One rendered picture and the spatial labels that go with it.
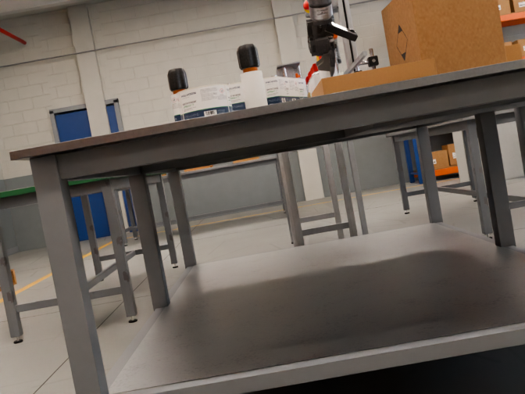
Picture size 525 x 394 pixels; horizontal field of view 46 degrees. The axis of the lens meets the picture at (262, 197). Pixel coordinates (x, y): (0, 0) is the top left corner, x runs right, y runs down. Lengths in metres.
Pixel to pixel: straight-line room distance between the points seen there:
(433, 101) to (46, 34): 9.67
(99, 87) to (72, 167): 8.91
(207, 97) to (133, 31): 8.23
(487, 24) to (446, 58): 0.15
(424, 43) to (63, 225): 1.06
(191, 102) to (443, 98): 1.12
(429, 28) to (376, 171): 8.54
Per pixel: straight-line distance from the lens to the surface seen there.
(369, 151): 10.29
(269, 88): 2.71
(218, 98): 2.34
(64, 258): 1.51
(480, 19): 1.89
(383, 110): 1.47
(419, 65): 1.49
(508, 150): 8.09
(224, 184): 10.14
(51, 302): 3.52
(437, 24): 1.84
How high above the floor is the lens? 0.70
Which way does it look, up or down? 3 degrees down
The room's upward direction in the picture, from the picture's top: 10 degrees counter-clockwise
